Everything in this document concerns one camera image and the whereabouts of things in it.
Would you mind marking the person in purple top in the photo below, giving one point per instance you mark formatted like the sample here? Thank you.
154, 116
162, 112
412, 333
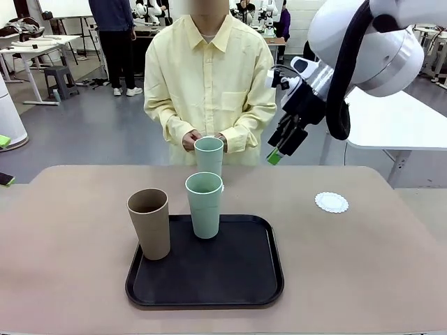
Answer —
284, 24

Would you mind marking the person's right forearm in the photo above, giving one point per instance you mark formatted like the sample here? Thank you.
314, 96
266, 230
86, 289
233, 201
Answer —
167, 122

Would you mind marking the person's left forearm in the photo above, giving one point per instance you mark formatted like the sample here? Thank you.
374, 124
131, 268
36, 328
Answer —
244, 127

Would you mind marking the whiteboard on easel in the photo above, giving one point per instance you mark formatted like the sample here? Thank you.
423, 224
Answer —
63, 8

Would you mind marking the dark bundle of clothes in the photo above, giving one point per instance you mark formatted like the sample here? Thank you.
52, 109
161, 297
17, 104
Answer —
21, 27

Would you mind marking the white desk with parts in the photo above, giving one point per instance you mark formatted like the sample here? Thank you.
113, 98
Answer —
35, 47

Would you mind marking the black plastic tray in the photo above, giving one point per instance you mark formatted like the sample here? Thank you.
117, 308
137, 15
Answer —
209, 279

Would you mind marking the person in patterned sweater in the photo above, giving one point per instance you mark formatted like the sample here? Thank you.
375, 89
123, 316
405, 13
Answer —
246, 10

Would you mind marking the person in yellow shirt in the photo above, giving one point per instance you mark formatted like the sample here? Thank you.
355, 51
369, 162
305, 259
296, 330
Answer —
209, 87

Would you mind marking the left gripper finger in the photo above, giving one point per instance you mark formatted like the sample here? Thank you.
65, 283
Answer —
6, 180
4, 142

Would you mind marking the person's right hand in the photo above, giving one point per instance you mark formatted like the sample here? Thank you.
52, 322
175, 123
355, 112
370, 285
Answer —
189, 141

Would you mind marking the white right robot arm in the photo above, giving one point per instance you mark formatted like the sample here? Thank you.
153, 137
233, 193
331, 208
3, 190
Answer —
384, 52

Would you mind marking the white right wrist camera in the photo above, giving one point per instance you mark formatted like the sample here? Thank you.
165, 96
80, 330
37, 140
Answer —
283, 83

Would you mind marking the brown plastic cup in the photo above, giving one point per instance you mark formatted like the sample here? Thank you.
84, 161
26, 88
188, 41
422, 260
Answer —
153, 230

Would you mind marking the person in blue top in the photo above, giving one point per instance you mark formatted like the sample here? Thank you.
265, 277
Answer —
117, 42

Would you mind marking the green bottle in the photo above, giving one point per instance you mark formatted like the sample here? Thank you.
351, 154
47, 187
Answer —
57, 96

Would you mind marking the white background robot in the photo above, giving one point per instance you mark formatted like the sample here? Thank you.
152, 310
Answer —
150, 10
269, 17

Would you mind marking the person's left hand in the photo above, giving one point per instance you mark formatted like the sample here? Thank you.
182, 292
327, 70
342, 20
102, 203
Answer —
225, 143

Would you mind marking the mint green plastic cup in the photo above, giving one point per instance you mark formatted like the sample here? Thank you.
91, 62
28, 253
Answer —
208, 157
204, 216

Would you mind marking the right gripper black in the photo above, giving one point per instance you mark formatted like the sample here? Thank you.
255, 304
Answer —
304, 104

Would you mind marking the white cylindrical pedestal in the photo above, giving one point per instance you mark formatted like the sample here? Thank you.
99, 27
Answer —
8, 115

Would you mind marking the grey plastic stool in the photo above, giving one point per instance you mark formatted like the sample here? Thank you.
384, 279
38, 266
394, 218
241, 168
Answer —
61, 80

